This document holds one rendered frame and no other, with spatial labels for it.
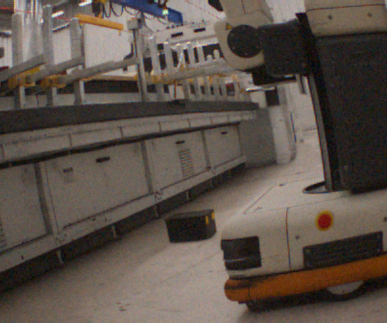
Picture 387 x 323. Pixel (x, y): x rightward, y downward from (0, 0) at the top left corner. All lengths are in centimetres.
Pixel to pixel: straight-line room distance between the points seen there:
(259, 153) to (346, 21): 485
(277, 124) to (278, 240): 462
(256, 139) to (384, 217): 486
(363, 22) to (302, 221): 54
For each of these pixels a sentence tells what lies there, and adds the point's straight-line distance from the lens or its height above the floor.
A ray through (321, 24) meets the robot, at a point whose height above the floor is 72.
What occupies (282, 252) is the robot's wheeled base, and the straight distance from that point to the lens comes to 128.
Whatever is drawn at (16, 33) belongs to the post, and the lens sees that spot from 193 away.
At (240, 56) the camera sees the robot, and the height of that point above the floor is 68.
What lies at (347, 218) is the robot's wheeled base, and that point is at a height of 24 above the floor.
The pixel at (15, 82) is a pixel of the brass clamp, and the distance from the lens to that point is 186.
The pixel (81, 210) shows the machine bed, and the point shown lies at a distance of 264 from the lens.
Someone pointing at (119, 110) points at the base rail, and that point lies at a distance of 257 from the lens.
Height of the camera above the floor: 50
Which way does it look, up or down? 3 degrees down
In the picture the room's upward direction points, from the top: 10 degrees counter-clockwise
